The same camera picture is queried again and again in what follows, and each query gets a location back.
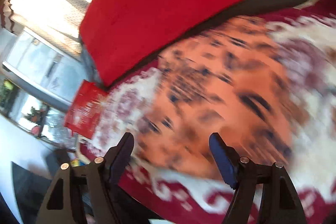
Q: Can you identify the orange floral garment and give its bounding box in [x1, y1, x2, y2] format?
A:
[136, 16, 299, 180]

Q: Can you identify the floral plush bed blanket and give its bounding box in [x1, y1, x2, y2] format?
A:
[80, 0, 335, 223]

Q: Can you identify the red gift bag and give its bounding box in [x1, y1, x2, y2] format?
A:
[64, 80, 108, 139]

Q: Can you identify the dark leather headboard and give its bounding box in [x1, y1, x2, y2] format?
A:
[79, 0, 308, 90]

